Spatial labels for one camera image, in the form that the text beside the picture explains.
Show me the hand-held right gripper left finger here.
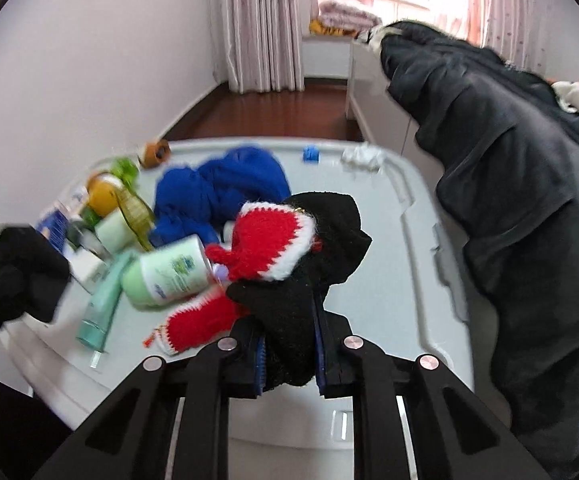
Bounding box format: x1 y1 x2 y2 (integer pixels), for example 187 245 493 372
33 317 270 480

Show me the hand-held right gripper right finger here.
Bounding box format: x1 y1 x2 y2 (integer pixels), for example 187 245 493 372
313 305 553 480

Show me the dark cloth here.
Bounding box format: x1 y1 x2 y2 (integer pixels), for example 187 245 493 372
0 225 72 323

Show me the black knit cloth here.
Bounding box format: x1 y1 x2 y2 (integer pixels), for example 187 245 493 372
225 191 373 391

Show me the blue sheer scarf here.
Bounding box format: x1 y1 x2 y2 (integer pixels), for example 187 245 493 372
148 146 293 250

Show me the white small box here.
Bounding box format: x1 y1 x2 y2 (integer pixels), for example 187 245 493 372
66 247 112 295

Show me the teal tube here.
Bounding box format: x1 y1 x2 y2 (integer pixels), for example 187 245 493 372
76 251 137 367

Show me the white green lotion bottle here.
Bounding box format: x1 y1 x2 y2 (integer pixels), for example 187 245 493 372
120 235 215 309

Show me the pale white jar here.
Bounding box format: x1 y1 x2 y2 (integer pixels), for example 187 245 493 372
94 208 137 254

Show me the orange yellow bottle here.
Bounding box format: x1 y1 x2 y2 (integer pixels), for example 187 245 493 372
86 172 122 216

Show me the clear yellow-green bottle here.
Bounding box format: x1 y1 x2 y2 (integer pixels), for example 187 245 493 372
114 187 156 253

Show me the crumpled white tissue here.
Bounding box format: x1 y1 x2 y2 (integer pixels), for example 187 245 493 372
340 142 386 171

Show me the orange brown plush item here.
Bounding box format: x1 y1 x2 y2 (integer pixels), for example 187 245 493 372
138 140 171 168

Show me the white window seat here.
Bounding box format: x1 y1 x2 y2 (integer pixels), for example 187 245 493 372
302 34 353 81

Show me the folded yellow blanket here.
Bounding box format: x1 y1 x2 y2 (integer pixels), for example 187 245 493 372
309 19 360 37

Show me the pink dotted curtain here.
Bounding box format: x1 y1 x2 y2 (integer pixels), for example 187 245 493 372
208 0 305 93
467 0 570 73

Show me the folded pink blanket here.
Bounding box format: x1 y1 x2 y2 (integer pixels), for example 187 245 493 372
317 0 383 31

